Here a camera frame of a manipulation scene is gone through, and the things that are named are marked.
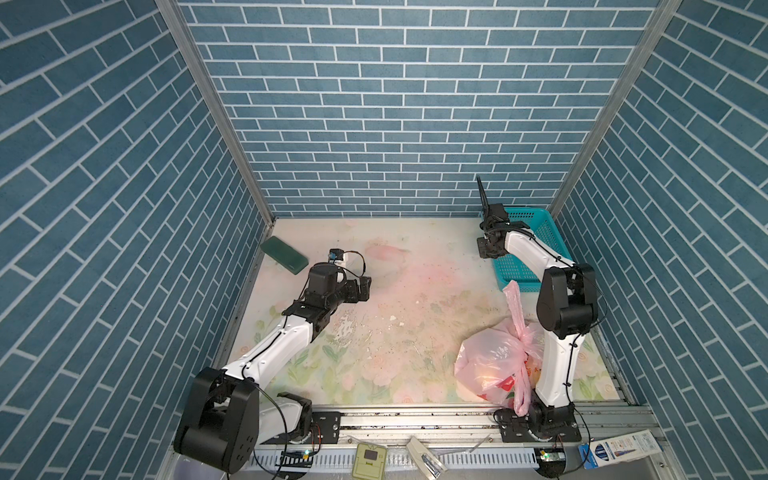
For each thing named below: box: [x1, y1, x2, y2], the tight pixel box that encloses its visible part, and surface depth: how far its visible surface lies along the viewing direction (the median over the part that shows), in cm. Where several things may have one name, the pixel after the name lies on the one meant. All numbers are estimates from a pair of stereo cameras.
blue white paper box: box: [578, 429, 663, 470], surface depth 72 cm
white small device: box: [406, 436, 448, 480], surface depth 69 cm
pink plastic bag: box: [454, 280, 544, 416], surface depth 78 cm
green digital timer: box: [352, 442, 388, 480], surface depth 69 cm
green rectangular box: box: [260, 236, 309, 275], surface depth 111 cm
